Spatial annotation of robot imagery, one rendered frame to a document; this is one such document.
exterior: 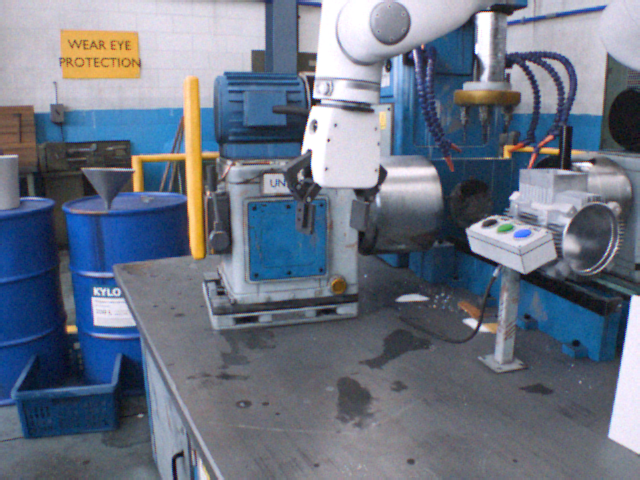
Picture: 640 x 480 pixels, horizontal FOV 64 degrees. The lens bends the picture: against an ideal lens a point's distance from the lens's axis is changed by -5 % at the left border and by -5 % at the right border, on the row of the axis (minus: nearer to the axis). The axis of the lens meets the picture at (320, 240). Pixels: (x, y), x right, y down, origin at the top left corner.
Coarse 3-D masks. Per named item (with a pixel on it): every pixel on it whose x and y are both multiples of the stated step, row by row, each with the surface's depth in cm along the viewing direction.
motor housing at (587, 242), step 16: (560, 192) 115; (576, 192) 113; (528, 208) 119; (560, 208) 112; (576, 208) 109; (592, 208) 116; (608, 208) 110; (528, 224) 117; (544, 224) 112; (560, 224) 108; (576, 224) 125; (592, 224) 120; (608, 224) 115; (560, 240) 109; (576, 240) 124; (592, 240) 120; (608, 240) 115; (560, 256) 110; (576, 256) 121; (592, 256) 118; (608, 256) 114; (576, 272) 111; (592, 272) 113
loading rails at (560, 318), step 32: (480, 256) 140; (480, 288) 141; (544, 288) 116; (576, 288) 106; (608, 288) 111; (544, 320) 117; (576, 320) 107; (608, 320) 100; (576, 352) 103; (608, 352) 101
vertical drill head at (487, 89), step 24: (504, 0) 135; (480, 24) 137; (504, 24) 137; (480, 48) 138; (504, 48) 138; (480, 72) 140; (504, 72) 140; (456, 96) 143; (480, 96) 136; (504, 96) 136; (504, 120) 142
